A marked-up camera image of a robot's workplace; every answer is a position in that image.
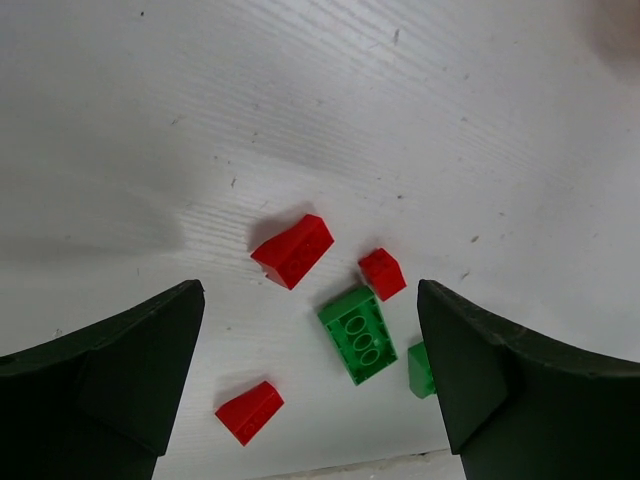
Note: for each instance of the green square lego brick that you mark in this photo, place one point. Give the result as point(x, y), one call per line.
point(421, 381)

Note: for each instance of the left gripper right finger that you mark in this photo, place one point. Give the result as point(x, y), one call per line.
point(517, 404)

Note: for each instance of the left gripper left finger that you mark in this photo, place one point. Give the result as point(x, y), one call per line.
point(101, 402)

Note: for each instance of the small red lego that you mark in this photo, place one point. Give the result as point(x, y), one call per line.
point(287, 257)

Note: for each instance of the tiny red lego brick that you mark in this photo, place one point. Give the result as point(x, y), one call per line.
point(383, 273)

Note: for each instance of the green long lego brick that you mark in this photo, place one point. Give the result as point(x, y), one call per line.
point(356, 327)

